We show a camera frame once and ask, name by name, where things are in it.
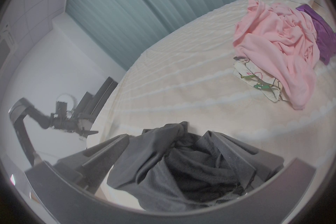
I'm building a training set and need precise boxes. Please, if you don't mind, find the round white mirror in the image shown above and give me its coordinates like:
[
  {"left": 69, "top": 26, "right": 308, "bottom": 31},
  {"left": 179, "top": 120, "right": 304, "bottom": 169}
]
[{"left": 56, "top": 94, "right": 76, "bottom": 113}]

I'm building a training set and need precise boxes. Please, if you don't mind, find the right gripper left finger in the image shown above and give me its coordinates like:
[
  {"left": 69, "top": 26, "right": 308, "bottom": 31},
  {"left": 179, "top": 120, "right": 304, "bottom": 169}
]
[{"left": 56, "top": 134, "right": 130, "bottom": 193}]

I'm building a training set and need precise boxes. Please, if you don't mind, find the white printed garment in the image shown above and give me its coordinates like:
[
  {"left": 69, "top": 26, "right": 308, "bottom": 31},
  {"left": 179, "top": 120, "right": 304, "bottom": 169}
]
[{"left": 233, "top": 56, "right": 284, "bottom": 103}]

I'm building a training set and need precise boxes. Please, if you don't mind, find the blue-green curtain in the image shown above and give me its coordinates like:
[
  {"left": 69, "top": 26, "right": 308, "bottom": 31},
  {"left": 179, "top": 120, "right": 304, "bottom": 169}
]
[{"left": 64, "top": 0, "right": 265, "bottom": 71}]

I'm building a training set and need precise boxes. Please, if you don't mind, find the bed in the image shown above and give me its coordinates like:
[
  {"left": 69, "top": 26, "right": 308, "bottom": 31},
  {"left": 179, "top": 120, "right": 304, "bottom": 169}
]
[{"left": 87, "top": 0, "right": 336, "bottom": 208}]

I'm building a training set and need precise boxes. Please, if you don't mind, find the pink garment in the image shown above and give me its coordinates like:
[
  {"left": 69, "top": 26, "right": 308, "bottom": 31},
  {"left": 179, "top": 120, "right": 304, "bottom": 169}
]
[{"left": 233, "top": 0, "right": 321, "bottom": 110}]

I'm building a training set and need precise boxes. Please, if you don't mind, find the black garment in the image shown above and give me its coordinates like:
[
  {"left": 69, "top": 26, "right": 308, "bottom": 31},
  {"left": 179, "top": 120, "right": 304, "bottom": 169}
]
[{"left": 106, "top": 121, "right": 259, "bottom": 211}]

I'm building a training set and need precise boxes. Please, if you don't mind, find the ceiling air conditioner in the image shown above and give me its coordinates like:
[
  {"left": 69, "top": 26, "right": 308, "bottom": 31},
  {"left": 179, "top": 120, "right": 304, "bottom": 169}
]
[{"left": 0, "top": 23, "right": 16, "bottom": 61}]

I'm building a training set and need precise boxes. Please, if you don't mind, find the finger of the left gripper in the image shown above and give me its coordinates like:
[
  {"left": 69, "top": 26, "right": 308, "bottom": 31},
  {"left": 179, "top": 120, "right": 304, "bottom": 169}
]
[{"left": 79, "top": 128, "right": 99, "bottom": 137}]

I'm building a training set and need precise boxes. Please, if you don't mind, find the purple garment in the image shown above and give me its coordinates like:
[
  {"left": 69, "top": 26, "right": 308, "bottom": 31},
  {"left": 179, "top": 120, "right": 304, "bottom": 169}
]
[{"left": 296, "top": 4, "right": 336, "bottom": 65}]

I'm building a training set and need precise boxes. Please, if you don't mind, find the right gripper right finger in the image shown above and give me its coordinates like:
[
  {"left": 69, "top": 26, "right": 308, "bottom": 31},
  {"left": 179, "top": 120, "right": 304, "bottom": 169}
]
[{"left": 211, "top": 132, "right": 285, "bottom": 192}]

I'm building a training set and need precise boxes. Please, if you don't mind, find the dark grey chest of drawers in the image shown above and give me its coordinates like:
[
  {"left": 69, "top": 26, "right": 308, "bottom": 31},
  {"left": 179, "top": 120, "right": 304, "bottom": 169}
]
[{"left": 71, "top": 76, "right": 118, "bottom": 134}]

